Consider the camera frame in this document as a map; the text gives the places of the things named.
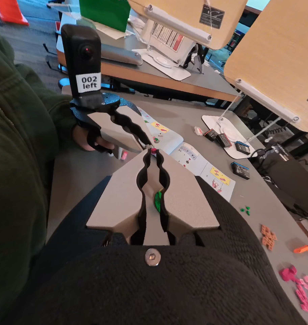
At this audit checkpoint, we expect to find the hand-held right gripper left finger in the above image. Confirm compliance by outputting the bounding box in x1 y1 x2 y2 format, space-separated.
86 148 151 245

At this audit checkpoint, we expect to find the orange traffic cone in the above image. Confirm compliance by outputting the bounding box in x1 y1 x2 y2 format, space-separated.
0 0 29 26

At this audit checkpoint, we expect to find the grey table with wooden edge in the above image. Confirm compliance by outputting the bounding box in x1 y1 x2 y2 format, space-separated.
56 24 243 102

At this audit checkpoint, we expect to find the silver flat device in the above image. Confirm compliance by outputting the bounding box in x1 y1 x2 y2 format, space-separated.
100 47 143 66

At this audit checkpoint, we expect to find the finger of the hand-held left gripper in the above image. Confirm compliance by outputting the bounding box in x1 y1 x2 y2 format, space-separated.
87 112 145 160
114 106 155 150

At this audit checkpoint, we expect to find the magenta lego assembly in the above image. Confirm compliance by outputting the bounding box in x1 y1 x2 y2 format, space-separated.
278 265 298 283

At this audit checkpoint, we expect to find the green plastic bin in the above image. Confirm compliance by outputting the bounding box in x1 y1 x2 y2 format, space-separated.
79 0 131 33

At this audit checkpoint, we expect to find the person's left hand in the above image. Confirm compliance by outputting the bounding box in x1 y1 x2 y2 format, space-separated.
72 124 115 152

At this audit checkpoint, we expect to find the wooden board stand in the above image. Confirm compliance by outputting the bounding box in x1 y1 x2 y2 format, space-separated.
201 0 308 159
127 0 249 82

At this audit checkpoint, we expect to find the printed label sheet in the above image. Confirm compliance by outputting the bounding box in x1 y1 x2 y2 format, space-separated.
138 19 196 64

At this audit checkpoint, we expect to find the orange lego plate cluster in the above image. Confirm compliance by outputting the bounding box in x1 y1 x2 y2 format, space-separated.
261 224 277 251

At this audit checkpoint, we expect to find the black camera battery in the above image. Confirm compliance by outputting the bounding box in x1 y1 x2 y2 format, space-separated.
234 141 251 156
203 129 219 142
231 161 250 180
216 134 232 148

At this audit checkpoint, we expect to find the coiled black cable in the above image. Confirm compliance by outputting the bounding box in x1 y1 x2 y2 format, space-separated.
266 125 289 138

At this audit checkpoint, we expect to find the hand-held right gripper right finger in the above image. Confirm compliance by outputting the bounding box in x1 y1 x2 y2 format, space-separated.
156 149 220 246

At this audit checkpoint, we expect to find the pile of pink lego pieces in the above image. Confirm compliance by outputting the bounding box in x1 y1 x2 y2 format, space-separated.
294 275 308 313

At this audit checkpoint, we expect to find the lego instruction booklet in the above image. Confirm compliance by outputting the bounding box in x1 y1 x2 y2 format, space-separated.
137 107 236 202

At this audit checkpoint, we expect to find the person's left forearm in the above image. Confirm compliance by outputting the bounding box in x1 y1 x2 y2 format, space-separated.
41 93 79 156

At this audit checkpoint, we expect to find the green hooded jacket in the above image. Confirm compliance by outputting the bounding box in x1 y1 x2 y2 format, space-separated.
0 22 77 325

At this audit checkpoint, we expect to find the cream paper sheet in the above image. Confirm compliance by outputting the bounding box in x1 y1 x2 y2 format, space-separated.
96 22 135 40

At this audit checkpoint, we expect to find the black equipment bag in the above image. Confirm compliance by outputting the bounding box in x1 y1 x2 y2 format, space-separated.
255 144 308 205

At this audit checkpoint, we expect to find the black folding stand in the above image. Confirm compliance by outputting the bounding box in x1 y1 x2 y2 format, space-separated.
184 44 210 74

